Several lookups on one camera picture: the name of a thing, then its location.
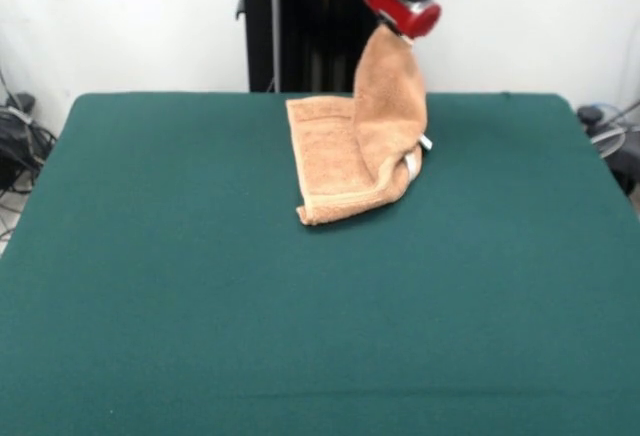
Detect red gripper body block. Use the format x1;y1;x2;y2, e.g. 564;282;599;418
362;0;444;40

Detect black floor equipment lump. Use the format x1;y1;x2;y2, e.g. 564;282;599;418
0;93;57;193
576;103;640;198

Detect tan terry towel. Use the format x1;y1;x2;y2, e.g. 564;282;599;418
285;27;434;228

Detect dark green table cloth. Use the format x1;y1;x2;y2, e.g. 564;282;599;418
0;91;640;436

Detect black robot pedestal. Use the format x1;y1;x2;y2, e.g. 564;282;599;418
234;0;386;94

